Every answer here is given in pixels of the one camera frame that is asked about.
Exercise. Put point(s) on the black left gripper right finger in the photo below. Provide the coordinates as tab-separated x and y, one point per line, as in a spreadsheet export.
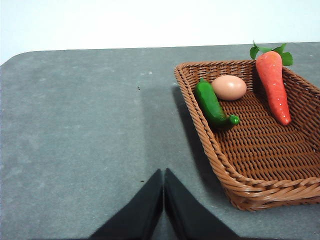
190	220

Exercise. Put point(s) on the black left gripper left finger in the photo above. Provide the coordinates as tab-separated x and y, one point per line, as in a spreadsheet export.
140	220

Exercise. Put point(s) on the brown woven wicker basket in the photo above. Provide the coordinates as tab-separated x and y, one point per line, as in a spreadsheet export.
262	155

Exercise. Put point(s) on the brown egg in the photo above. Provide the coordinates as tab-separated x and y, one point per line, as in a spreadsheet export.
228	87

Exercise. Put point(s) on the orange carrot with green leaves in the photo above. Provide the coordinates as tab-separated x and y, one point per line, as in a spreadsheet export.
272	85

